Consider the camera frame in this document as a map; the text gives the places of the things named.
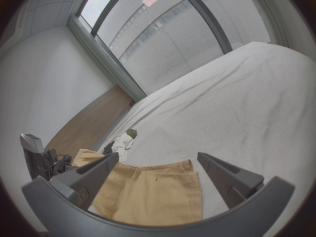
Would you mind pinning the green garment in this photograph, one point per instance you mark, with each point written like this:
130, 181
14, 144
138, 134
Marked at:
132, 133

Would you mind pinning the black garment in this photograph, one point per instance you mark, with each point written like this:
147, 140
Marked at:
108, 148

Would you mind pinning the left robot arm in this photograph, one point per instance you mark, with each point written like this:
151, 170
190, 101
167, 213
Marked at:
32, 143

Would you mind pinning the grey-green curtain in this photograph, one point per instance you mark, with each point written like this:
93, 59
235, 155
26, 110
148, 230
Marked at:
106, 57
274, 16

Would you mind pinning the white garment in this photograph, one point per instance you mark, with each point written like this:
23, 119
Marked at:
123, 147

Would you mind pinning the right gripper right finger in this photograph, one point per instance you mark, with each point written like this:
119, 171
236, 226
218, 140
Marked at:
232, 181

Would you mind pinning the window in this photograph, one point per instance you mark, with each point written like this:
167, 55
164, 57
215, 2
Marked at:
172, 46

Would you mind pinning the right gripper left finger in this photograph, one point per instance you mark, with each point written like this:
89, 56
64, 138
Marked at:
81, 181

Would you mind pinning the bed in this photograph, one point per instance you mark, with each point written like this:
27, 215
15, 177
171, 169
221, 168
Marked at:
222, 107

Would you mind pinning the tan shorts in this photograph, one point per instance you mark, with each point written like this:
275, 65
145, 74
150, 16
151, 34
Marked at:
153, 194

